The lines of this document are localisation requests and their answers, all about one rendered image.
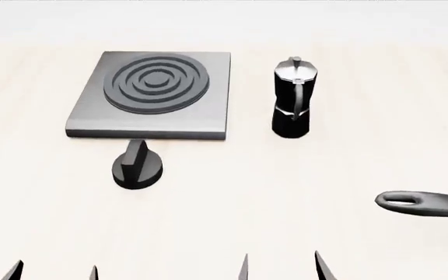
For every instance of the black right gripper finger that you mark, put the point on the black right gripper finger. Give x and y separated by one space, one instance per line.
243 269
325 268

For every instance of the grey square stove plate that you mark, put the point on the grey square stove plate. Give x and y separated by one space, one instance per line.
92 116

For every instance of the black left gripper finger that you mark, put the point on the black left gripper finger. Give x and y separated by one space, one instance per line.
14 272
94 274

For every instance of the black moka pot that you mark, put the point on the black moka pot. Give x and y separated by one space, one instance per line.
292 99

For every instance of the black stove knob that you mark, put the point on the black stove knob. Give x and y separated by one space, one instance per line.
136 172

